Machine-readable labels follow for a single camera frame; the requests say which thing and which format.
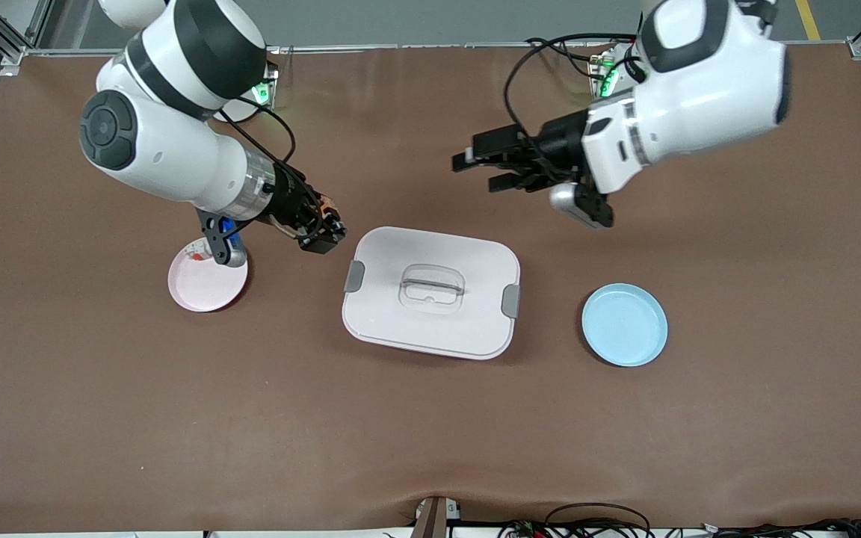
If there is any brown table cover mat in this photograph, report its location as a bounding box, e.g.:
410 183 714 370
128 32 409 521
0 43 861 533

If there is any light blue round plate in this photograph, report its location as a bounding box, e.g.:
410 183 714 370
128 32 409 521
581 282 669 368

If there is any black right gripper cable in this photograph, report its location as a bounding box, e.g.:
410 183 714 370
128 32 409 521
210 93 298 184

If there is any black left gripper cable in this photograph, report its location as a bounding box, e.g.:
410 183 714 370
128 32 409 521
503 32 641 143

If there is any black arm base cable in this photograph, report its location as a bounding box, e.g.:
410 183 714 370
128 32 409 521
524 36 605 79

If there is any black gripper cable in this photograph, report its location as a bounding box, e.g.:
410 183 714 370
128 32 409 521
210 93 298 184
503 32 641 143

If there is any white lidded storage box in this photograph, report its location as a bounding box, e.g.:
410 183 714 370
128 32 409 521
342 226 522 361

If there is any black looped cable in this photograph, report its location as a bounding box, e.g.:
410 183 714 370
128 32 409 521
543 502 653 538

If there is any brown mount post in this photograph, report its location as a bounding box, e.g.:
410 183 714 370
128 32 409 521
412 495 463 538

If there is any tangled wire bundle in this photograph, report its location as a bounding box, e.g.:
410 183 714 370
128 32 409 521
498 517 861 538

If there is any pale pink round plate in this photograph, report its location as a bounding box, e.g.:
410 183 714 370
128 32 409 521
167 238 250 313

